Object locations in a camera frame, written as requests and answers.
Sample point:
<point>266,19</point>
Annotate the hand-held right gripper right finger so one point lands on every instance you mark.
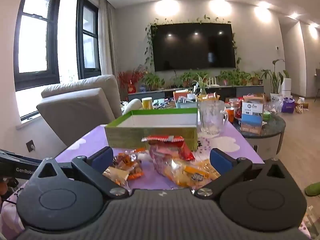
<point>220,159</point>

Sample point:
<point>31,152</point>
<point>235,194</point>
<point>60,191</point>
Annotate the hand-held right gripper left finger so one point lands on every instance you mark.
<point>102,158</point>

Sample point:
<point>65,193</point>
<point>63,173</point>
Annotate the yellow brown cracker packet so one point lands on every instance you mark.
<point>195,176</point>

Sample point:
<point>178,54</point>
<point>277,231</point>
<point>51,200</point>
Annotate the red striped snack packet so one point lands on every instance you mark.
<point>175,146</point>

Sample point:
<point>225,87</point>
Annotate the green cardboard box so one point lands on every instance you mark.
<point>150,135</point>

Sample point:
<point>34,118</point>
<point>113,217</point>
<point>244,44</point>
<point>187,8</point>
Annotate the pink spouted drink pouch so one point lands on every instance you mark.
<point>160,157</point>

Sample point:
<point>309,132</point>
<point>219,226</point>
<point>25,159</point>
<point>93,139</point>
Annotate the purple floral tablecloth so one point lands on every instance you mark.
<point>87,145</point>

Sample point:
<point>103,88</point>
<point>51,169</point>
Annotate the pale yellow snack packet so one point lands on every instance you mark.
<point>115,176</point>

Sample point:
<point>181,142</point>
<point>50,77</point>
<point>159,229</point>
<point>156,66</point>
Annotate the orange peanut packet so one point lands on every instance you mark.
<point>125,162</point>

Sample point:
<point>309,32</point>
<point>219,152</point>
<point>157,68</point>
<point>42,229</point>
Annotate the clear plastic cup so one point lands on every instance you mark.
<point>212,117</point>

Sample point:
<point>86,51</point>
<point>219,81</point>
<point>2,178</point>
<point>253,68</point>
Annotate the orange cup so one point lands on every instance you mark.
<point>230,115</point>

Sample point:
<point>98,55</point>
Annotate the blue white carton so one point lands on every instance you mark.
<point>251,116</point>

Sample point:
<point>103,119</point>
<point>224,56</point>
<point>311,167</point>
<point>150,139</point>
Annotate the beige armchair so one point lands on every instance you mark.
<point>75,110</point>

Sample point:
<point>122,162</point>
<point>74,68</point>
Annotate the round dark coffee table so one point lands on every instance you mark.
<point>272,132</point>

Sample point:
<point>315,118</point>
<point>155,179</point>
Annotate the white rounded chair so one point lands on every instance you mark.
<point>132,106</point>

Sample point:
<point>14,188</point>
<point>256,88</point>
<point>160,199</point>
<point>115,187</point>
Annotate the yellow wicker basket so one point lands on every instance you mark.
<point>208,98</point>

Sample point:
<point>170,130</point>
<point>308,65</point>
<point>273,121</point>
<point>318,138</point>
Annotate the light blue tray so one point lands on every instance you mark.
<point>186,104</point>

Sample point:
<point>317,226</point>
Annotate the yellow canister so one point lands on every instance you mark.
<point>147,103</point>

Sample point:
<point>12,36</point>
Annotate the orange pink box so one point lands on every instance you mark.
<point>181,95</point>

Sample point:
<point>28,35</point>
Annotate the dark television cabinet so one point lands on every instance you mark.
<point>250,90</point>

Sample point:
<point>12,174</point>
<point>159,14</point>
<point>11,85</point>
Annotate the spider plant in vase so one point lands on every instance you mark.
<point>200,83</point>

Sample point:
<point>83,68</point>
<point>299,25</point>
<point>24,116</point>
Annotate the clutter of pens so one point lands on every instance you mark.
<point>162,103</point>

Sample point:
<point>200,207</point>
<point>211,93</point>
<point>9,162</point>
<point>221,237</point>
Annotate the green potted plant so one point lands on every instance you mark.
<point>188,78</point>
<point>153,80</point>
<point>256,79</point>
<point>232,77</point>

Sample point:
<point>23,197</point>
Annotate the red flower bouquet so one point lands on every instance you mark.
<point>130,78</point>

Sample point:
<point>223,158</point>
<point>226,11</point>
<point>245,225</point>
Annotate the purple shopping bag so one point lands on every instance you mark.
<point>287,105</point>

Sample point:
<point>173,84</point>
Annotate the white air purifier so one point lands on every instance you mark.
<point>286,87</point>

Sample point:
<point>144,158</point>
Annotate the green slipper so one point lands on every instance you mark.
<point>313,190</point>

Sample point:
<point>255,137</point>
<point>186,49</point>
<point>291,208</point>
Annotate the large leaf potted plant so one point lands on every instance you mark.
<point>275,77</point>

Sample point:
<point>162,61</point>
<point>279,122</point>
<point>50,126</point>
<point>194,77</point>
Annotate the beige curtain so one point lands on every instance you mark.
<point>107,42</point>

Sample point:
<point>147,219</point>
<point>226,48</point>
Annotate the black framed window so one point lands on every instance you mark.
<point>35,42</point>

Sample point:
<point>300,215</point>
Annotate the wall socket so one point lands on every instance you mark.
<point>30,146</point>

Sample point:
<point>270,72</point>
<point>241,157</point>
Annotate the wall television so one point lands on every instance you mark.
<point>192,47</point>

